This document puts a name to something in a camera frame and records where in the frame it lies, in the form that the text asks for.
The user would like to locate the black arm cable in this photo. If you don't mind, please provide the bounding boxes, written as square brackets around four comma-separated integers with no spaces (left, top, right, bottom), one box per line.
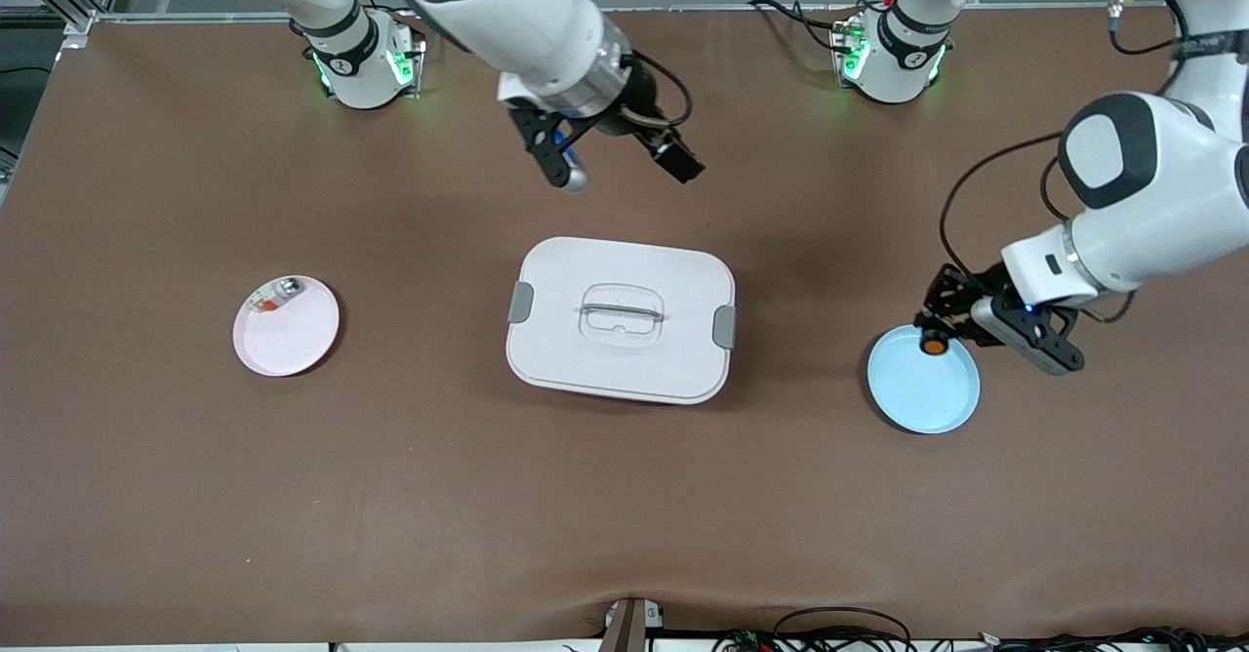
[939,130,1138,326]
[629,50,696,131]

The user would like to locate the pink round plate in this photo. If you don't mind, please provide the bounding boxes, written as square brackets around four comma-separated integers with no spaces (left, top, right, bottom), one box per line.
[232,274,342,378]

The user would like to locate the black looped cable bundle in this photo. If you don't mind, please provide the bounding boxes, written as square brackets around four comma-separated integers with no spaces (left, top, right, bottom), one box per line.
[712,606,918,652]

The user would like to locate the metal table edge rail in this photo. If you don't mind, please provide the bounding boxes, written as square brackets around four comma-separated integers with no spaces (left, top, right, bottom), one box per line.
[93,5,1182,20]

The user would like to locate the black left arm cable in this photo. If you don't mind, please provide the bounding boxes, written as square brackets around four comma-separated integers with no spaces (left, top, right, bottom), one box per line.
[939,130,1138,326]

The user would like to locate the white lidded storage box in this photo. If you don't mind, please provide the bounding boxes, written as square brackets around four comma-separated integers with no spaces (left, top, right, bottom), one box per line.
[505,236,738,406]

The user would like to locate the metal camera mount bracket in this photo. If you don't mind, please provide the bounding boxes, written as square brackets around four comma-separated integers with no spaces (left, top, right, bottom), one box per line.
[598,596,666,652]

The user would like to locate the white green push-button switch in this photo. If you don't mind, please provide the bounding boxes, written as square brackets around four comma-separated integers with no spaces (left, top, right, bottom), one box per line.
[251,279,302,315]

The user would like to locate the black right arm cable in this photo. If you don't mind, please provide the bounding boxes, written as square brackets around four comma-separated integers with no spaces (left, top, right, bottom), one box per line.
[629,50,696,131]

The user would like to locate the aluminium frame profile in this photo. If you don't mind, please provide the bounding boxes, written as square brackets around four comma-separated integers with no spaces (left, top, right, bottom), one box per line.
[0,0,133,53]

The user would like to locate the black tangled cable bundle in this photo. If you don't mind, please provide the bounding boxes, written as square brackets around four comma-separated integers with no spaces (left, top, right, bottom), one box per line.
[976,626,1249,652]

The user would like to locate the light blue round plate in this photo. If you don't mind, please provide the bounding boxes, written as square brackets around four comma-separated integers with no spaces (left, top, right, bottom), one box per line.
[866,324,982,435]

